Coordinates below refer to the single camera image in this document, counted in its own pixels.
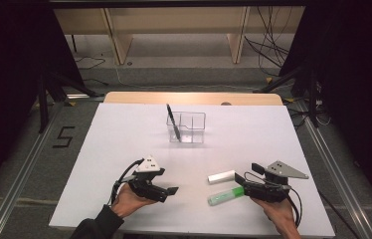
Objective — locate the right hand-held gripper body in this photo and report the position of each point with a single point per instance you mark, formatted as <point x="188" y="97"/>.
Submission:
<point x="285" y="171"/>

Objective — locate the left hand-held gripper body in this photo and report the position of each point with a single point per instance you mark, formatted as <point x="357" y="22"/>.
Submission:
<point x="147" y="186"/>

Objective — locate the white cylindrical stick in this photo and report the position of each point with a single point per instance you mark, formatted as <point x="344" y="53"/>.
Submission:
<point x="222" y="176"/>

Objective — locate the green capped clear marker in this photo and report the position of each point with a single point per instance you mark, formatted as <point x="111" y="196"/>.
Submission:
<point x="222" y="197"/>

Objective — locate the black pen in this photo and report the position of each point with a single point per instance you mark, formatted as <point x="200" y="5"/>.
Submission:
<point x="173" y="122"/>

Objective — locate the clear plastic desk organizer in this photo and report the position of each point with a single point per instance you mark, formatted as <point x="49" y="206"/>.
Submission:
<point x="192" y="127"/>

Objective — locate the person's left hand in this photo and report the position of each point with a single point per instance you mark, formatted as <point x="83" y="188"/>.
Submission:
<point x="127" y="202"/>

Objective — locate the person's right hand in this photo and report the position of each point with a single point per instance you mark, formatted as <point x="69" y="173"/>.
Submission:
<point x="280" y="214"/>

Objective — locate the white table cover sheet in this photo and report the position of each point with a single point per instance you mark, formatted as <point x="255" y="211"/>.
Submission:
<point x="207" y="152"/>

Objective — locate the brown round table grommet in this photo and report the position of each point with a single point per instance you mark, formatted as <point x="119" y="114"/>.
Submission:
<point x="226" y="103"/>

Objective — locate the black metal stand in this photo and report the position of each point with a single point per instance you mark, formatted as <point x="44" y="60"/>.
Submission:
<point x="43" y="106"/>
<point x="312" y="99"/>

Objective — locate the black curtain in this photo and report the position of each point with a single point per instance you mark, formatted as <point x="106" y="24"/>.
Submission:
<point x="11" y="93"/>
<point x="356" y="83"/>

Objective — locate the thin black metal leg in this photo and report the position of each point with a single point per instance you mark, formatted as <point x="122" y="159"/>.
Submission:
<point x="74" y="44"/>

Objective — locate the black overhead bar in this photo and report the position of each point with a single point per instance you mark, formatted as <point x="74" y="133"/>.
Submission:
<point x="174" y="3"/>

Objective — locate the aluminium floor rail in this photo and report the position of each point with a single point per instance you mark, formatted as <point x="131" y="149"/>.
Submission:
<point x="336" y="179"/>
<point x="18" y="179"/>

